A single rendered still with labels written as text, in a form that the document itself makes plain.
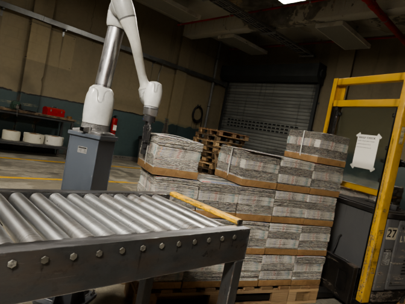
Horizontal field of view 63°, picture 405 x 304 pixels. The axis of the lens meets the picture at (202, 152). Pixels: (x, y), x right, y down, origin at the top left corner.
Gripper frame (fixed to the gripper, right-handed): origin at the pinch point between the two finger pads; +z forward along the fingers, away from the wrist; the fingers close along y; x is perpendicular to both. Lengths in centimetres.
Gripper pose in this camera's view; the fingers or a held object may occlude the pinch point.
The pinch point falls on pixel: (143, 148)
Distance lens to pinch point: 209.0
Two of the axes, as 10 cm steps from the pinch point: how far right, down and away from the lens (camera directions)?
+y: -4.0, -1.3, 9.1
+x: -9.0, -1.5, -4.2
